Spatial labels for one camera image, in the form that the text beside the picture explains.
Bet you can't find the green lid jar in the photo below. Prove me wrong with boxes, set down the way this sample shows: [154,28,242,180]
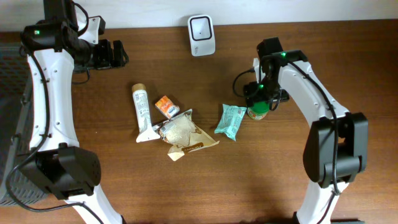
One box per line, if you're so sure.
[247,101,269,120]

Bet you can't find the teal snack packet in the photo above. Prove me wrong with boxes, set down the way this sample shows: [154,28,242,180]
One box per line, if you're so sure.
[215,104,247,141]

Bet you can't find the orange small carton box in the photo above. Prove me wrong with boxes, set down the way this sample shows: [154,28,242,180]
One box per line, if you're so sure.
[155,96,180,119]

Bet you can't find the beige brown snack bag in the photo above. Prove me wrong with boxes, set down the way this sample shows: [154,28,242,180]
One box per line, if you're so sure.
[152,109,220,161]

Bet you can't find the white tube gold cap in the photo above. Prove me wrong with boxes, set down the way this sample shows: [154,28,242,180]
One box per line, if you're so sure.
[131,83,160,142]

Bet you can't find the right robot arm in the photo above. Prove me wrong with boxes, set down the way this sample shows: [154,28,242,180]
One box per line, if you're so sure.
[243,37,368,223]

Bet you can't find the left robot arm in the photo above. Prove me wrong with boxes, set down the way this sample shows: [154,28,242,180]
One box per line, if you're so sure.
[17,1,129,223]

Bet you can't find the white barcode scanner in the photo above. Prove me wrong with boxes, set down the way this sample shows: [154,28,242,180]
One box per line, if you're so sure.
[187,15,216,57]

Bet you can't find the grey plastic mesh basket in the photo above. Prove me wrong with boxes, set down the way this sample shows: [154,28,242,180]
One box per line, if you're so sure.
[1,43,33,207]

